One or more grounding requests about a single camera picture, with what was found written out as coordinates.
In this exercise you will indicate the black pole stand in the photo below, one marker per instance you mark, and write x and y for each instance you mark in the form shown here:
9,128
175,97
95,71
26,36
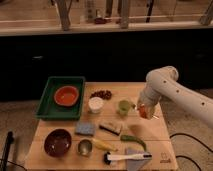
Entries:
3,161

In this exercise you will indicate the yellow corn cob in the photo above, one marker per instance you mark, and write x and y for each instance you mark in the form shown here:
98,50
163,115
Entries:
103,145

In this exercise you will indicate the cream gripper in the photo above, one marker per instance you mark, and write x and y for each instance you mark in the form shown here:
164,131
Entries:
150,111

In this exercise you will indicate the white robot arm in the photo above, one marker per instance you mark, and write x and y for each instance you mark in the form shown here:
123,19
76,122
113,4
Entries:
163,82

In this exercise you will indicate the blue sponge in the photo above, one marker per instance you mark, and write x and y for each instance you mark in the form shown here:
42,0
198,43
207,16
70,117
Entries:
85,128

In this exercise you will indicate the red apple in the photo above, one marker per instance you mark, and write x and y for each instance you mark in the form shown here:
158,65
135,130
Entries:
142,112

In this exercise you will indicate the dark brown bowl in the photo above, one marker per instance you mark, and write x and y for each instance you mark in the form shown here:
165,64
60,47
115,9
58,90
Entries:
57,143

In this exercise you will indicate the green chili pepper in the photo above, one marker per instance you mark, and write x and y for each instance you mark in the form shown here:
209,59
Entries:
130,138

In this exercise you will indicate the small metal cup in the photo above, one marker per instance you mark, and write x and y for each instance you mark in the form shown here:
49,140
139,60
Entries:
85,147

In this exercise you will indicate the green plastic cup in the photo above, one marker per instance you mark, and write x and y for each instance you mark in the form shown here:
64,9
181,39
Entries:
123,107

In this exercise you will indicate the green plastic tray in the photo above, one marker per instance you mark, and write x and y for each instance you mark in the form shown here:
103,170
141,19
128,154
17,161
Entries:
48,109

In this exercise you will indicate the orange bowl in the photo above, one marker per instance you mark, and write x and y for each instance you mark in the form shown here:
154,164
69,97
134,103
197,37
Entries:
66,96

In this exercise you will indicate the white handled dish brush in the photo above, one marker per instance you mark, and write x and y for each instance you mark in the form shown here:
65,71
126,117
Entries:
108,157

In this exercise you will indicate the red object on shelf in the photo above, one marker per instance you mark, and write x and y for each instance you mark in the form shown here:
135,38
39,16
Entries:
102,21

